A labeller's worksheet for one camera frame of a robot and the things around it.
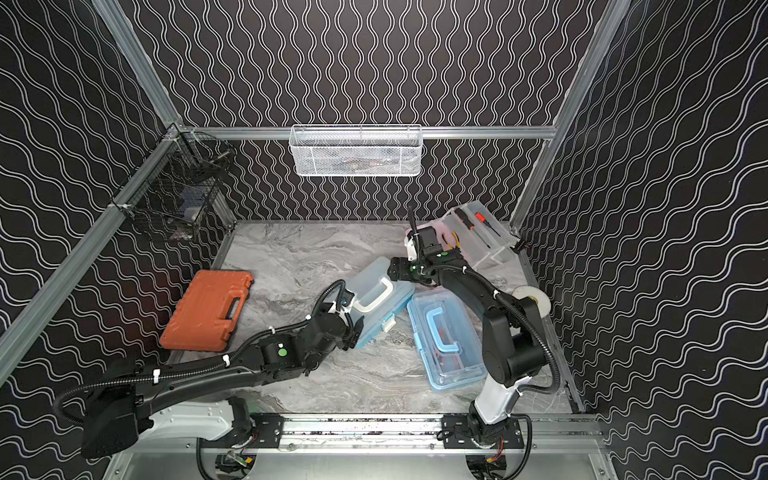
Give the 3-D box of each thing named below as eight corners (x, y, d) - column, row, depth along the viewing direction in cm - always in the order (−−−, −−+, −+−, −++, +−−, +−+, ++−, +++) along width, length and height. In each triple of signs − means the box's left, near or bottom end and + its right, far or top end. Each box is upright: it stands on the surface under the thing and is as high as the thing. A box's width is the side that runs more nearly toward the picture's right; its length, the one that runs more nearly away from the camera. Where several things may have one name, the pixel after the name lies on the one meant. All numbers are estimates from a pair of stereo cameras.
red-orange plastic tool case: (169, 351, 90) (158, 343, 85) (202, 279, 106) (194, 270, 101) (230, 351, 90) (222, 343, 85) (254, 279, 106) (249, 270, 102)
